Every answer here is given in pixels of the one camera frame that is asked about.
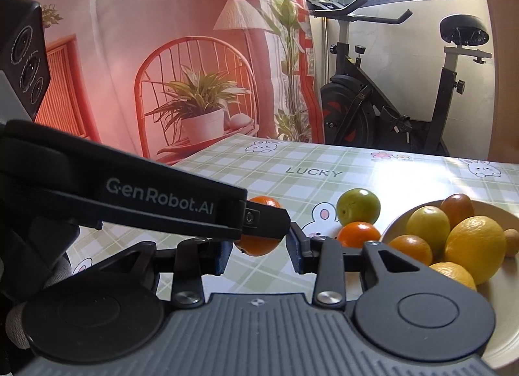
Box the orange-brown tangerine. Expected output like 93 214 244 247
389 235 433 266

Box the yellow-green round fruit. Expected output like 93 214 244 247
405 206 450 258

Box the small orange tangerine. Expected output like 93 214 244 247
337 221 381 249

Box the large yellow orange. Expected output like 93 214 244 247
444 215 507 285

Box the dark orange-green tangerine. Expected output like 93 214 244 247
440 193 475 229

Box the small brown longan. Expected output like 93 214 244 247
504 228 519 257

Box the gloved left hand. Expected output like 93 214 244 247
1 220 80 350

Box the green citrus fruit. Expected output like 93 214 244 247
336 188 381 227

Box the printed pink backdrop cloth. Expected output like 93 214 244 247
31 0 324 164

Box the green plaid tablecloth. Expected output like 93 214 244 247
68 136 518 299

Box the black exercise bike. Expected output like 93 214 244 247
305 0 494 156

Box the wooden wardrobe panel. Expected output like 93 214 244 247
487 0 518 164

